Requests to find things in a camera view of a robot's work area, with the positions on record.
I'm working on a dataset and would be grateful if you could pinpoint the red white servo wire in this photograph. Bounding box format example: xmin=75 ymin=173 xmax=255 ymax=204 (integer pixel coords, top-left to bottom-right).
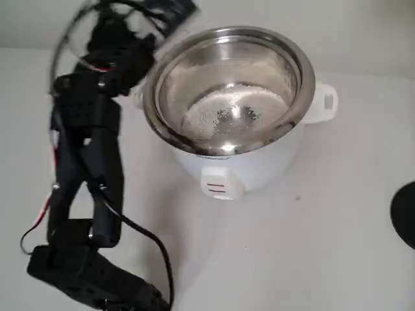
xmin=19 ymin=142 xmax=63 ymax=257

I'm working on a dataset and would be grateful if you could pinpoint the white rice cooker body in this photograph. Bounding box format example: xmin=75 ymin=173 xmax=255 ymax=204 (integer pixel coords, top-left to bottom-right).
xmin=131 ymin=80 xmax=340 ymax=202

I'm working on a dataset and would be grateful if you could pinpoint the black camera cable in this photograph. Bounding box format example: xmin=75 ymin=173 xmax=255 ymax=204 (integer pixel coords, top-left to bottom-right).
xmin=93 ymin=183 xmax=175 ymax=311

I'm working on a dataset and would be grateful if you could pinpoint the black round object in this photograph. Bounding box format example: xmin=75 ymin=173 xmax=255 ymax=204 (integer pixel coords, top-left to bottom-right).
xmin=390 ymin=181 xmax=415 ymax=251

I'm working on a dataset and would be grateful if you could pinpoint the stainless steel inner pot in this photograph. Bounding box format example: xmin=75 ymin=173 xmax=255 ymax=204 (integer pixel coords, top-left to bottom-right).
xmin=142 ymin=27 xmax=317 ymax=155

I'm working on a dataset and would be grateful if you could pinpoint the white uncooked rice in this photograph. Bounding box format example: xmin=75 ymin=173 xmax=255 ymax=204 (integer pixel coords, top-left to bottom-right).
xmin=181 ymin=82 xmax=298 ymax=143

